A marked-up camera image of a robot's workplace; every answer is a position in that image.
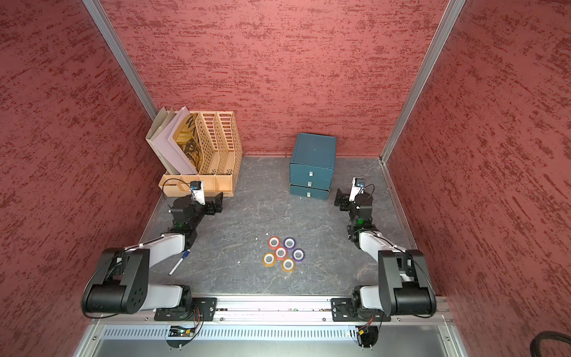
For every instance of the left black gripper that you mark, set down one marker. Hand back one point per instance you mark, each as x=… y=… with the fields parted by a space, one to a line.
x=211 y=210

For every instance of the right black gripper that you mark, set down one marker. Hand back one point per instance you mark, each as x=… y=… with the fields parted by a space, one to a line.
x=344 y=197

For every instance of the teal drawer cabinet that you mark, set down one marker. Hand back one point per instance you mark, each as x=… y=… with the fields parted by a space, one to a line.
x=312 y=166

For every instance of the purple tape roll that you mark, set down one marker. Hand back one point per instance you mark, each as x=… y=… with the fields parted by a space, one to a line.
x=298 y=255
x=289 y=243

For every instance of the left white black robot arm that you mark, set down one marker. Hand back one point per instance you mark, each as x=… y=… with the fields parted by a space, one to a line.
x=121 y=282

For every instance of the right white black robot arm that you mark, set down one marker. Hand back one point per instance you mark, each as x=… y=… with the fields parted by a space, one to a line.
x=404 y=286

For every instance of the orange tape roll lower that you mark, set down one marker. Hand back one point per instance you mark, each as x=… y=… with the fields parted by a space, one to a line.
x=288 y=265

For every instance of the blue white marker pen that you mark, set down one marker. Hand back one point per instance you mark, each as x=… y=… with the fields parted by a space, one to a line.
x=179 y=262

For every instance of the beige plastic file organizer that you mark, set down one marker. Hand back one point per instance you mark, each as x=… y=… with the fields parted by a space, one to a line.
x=221 y=157

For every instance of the yellow patterned book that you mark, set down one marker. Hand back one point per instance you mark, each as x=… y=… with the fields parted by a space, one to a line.
x=187 y=138

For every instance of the pink folder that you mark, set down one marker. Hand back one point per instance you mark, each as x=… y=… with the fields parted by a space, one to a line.
x=170 y=150

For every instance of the beige folder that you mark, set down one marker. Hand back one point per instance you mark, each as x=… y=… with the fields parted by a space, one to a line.
x=162 y=119

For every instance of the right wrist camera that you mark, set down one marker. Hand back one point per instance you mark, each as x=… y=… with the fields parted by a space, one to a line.
x=358 y=185

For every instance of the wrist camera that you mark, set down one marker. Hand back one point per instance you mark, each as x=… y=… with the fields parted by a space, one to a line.
x=197 y=191
x=358 y=185

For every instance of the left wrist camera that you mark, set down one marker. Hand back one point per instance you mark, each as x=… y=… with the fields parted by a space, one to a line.
x=197 y=191

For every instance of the aluminium front rail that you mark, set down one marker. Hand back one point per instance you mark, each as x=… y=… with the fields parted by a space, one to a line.
x=279 y=310

